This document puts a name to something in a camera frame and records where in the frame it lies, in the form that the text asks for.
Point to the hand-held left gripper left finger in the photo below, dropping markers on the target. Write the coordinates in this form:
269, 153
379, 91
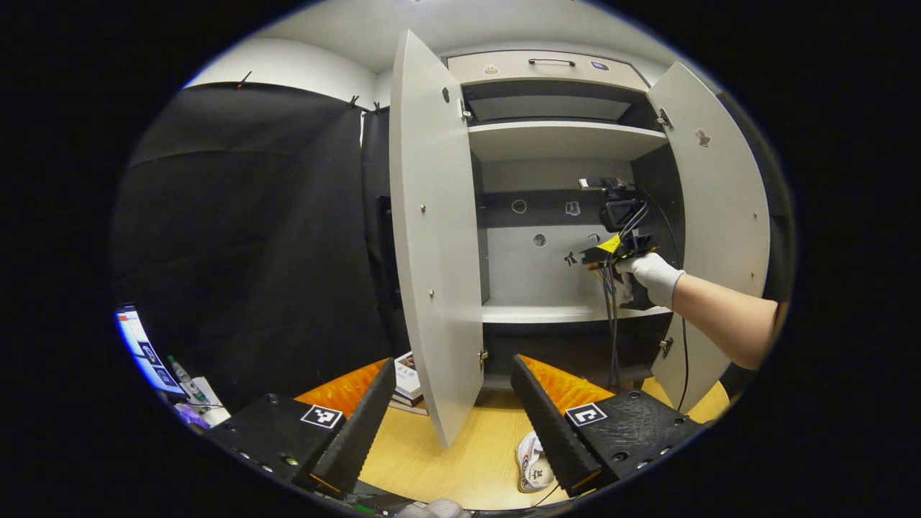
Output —
356, 432

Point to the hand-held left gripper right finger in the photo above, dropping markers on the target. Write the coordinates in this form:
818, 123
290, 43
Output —
550, 428

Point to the white shoe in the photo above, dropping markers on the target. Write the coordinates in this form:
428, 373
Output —
536, 471

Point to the white shoe cabinet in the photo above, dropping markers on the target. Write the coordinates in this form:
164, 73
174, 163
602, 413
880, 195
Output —
561, 140

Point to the white cabinet door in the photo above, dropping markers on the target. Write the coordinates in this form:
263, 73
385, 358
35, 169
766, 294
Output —
727, 194
435, 237

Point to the white cabinet drawer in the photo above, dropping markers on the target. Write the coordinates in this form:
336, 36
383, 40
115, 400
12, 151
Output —
518, 72

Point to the stack of books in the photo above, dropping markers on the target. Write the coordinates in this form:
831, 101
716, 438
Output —
409, 381

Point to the small plastic bottle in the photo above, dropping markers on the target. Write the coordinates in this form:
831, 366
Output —
185, 378

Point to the black backdrop cloth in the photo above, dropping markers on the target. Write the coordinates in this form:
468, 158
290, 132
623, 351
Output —
252, 237

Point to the computer monitor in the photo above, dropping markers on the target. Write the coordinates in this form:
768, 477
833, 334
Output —
147, 352

